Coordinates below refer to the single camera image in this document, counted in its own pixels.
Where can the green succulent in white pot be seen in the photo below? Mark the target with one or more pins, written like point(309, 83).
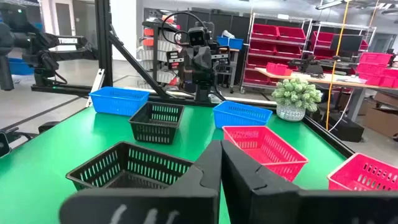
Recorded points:
point(295, 93)

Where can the black clamp block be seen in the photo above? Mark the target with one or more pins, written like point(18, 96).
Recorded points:
point(48, 127)

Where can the black robot arm on desk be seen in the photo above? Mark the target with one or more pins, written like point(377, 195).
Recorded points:
point(306, 63)

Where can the black vertical frame post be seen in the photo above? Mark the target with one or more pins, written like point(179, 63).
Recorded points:
point(103, 43)

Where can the black computer monitor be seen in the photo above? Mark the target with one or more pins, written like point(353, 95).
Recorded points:
point(346, 43)

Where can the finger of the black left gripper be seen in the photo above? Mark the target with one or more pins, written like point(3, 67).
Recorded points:
point(174, 60)
point(220, 57)

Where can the brown cardboard box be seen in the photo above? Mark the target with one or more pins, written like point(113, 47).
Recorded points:
point(387, 99)
point(382, 121)

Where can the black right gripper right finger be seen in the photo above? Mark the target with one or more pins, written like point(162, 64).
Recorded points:
point(280, 205)

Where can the wooden work table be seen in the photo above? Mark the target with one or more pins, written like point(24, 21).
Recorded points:
point(329, 79)

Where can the black table-edge camera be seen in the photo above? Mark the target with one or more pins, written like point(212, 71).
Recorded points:
point(3, 144)

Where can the black diagonal frame strut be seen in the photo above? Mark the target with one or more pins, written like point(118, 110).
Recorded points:
point(136, 63)

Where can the white and orange bin rack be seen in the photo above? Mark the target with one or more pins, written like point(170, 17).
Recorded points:
point(155, 54)

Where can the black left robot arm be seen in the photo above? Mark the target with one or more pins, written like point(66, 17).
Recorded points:
point(202, 93)

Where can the ceiling light fixture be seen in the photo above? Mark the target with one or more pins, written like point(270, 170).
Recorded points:
point(328, 4)

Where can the blue slotted plastic basket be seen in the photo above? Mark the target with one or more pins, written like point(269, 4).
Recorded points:
point(118, 102)
point(239, 116)

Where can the red storage bin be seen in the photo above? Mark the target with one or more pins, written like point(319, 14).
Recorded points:
point(370, 68)
point(287, 51)
point(257, 61)
point(390, 77)
point(291, 34)
point(375, 58)
point(278, 69)
point(370, 79)
point(323, 53)
point(264, 31)
point(262, 47)
point(323, 38)
point(255, 77)

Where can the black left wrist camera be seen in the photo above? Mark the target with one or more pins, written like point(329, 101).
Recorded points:
point(197, 37)

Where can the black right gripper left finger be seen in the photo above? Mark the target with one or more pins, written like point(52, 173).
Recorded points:
point(161, 205)

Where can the black slotted plastic basket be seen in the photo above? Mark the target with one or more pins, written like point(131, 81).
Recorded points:
point(133, 182)
point(155, 135)

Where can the red slotted plastic basket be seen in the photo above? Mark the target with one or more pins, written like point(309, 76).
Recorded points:
point(264, 149)
point(367, 177)

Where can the white angled frame bracket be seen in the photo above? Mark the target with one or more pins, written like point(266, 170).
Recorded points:
point(95, 85)

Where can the black box on floor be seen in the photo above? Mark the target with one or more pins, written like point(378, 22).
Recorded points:
point(345, 130)

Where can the background black robot arm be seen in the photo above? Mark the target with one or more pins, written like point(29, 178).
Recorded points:
point(43, 46)

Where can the blue storage bin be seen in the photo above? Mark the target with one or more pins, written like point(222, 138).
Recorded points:
point(222, 40)
point(236, 43)
point(20, 67)

